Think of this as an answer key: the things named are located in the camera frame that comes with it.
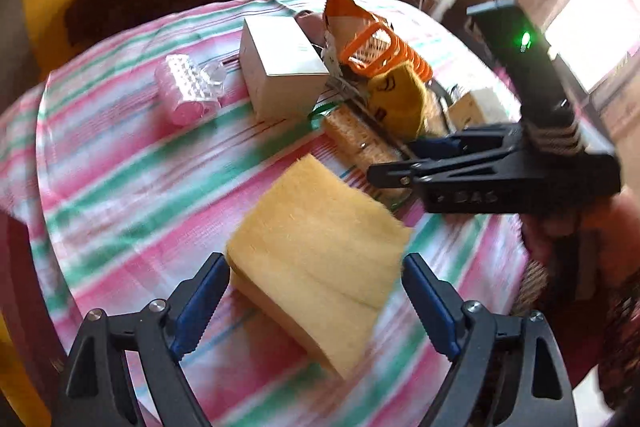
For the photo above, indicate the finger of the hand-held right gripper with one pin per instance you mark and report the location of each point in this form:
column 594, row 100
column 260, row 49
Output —
column 440, row 146
column 450, row 172

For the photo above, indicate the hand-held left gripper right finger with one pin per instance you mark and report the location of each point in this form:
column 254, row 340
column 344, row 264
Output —
column 432, row 302

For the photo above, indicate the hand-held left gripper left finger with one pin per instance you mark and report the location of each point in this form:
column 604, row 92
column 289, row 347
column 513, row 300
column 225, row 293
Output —
column 200, row 307

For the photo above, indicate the small green and cream box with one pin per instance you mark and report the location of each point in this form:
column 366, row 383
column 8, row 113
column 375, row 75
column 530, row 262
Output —
column 475, row 107

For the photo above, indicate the yellow sponge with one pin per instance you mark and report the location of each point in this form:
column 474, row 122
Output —
column 320, row 247

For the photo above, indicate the orange and white snack bag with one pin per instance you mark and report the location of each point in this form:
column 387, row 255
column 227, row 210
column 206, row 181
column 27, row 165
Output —
column 342, row 14

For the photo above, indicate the person's right hand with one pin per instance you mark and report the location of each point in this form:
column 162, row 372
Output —
column 600, row 219

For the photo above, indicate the yellow sock with face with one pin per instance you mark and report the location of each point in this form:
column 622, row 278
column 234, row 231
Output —
column 400, row 102

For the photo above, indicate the cracker packet with green ribbon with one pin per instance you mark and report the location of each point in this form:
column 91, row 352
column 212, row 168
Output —
column 350, row 134

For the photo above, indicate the bright window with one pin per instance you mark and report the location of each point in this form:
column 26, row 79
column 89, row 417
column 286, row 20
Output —
column 590, row 27

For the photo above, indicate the metal hand tool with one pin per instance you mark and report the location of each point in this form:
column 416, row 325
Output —
column 350, row 96

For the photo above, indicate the striped tablecloth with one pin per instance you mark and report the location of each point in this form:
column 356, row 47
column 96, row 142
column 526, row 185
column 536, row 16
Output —
column 125, row 187

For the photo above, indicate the white cardboard box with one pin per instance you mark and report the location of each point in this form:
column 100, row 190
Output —
column 285, row 57

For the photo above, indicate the person's patterned clothing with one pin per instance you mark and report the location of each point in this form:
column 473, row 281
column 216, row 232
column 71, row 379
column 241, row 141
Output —
column 620, row 332

